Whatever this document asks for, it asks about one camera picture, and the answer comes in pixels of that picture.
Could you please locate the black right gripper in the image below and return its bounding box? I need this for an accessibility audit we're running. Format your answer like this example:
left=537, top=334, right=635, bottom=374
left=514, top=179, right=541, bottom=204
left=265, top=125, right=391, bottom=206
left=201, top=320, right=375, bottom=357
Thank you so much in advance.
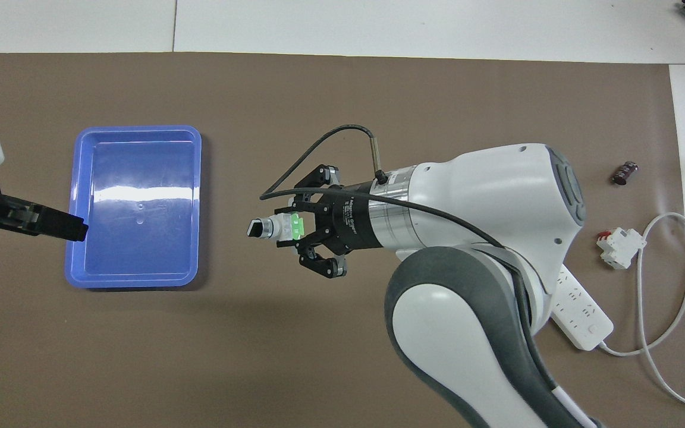
left=275, top=165, right=382, bottom=279

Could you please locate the selector switch with green block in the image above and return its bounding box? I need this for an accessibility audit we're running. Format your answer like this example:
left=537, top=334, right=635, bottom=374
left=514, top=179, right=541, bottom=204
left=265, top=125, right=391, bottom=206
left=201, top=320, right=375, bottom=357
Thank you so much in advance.
left=248, top=213, right=311, bottom=243

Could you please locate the blue plastic tray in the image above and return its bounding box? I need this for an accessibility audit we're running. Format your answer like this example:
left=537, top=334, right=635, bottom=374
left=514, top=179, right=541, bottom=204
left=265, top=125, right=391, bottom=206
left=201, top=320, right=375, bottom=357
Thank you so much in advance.
left=64, top=125, right=202, bottom=289

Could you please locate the brown paper table mat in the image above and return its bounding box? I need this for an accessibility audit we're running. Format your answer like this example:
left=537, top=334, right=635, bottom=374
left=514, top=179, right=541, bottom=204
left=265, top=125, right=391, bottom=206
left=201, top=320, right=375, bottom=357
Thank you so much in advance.
left=0, top=52, right=685, bottom=428

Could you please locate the white power strip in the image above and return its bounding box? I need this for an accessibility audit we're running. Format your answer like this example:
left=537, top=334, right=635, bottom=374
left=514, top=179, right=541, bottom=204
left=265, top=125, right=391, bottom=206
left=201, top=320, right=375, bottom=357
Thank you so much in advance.
left=549, top=265, right=614, bottom=351

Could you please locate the white red circuit breaker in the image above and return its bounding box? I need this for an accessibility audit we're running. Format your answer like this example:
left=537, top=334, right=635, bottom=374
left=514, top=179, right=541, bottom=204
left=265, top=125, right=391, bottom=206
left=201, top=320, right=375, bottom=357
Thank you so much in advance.
left=596, top=227, right=648, bottom=270

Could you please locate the small dark brown component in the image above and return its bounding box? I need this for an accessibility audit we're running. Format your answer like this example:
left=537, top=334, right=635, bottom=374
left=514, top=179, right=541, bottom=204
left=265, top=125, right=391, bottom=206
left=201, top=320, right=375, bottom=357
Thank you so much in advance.
left=611, top=160, right=640, bottom=187

